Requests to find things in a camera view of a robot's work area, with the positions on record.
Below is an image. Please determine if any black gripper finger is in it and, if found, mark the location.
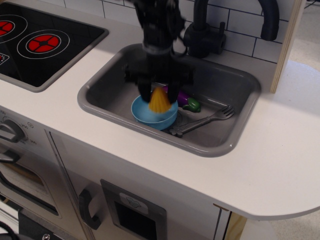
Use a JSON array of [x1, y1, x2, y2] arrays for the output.
[[137, 77, 152, 103], [167, 80, 182, 104]]

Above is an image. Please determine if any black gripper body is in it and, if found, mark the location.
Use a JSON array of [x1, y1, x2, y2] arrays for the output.
[[123, 51, 195, 87]]

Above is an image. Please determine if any yellow toy corn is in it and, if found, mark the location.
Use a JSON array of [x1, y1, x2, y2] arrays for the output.
[[148, 87, 172, 114]]

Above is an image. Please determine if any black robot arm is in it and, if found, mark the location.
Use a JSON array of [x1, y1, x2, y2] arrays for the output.
[[124, 0, 194, 103]]

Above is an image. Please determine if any light blue plastic bowl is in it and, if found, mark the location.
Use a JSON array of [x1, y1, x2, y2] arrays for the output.
[[131, 96, 178, 130]]

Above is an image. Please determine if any grey plastic sink basin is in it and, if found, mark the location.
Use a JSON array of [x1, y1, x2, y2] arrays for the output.
[[77, 44, 261, 158]]

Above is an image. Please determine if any purple toy eggplant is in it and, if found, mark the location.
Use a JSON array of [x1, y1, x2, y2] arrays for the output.
[[160, 90, 201, 113]]

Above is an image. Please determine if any grey toy fork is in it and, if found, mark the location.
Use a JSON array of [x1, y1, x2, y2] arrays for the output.
[[169, 105, 235, 138]]

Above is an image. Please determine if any dark grey toy faucet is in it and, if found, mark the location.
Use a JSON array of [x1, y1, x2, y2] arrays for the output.
[[183, 0, 280, 59]]

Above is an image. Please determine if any black toy stovetop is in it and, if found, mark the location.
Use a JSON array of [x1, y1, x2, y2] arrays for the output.
[[0, 1, 109, 93]]

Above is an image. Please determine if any grey dispenser panel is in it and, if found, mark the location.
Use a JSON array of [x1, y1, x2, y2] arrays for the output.
[[100, 179, 168, 240]]

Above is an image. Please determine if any grey oven knob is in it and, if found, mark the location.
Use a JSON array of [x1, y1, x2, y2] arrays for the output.
[[0, 120, 26, 143]]

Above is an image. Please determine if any grey oven door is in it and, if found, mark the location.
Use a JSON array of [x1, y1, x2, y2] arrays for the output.
[[0, 141, 59, 217]]

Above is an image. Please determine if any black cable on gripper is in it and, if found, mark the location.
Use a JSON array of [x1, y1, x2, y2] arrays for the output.
[[171, 34, 188, 58]]

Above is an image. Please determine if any grey cabinet door handle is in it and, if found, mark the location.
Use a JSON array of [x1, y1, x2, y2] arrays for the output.
[[78, 189, 101, 230]]

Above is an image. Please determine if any wooden side post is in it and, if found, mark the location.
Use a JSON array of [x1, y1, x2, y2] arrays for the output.
[[269, 0, 306, 94]]

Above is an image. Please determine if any grey oven door handle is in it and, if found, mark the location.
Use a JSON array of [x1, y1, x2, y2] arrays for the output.
[[0, 150, 20, 164]]

